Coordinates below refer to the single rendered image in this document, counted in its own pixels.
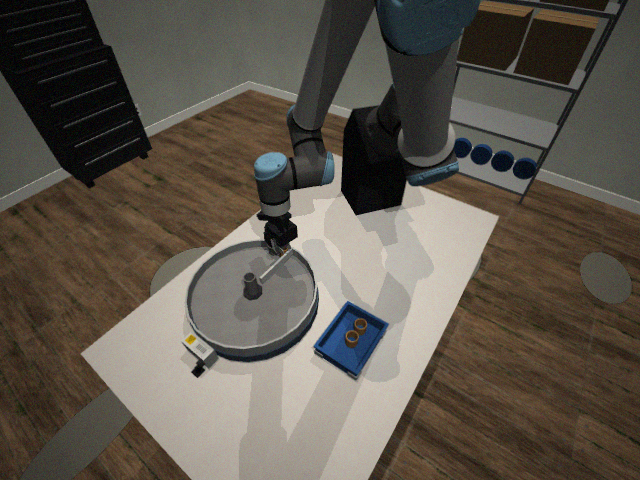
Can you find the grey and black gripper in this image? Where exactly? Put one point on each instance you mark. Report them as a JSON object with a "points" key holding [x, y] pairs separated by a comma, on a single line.
{"points": [[285, 236]]}

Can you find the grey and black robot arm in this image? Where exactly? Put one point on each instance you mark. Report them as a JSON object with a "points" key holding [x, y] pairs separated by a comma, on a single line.
{"points": [[418, 101]]}

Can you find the blue open crate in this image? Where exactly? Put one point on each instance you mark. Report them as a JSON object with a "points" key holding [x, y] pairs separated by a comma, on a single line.
{"points": [[333, 340]]}

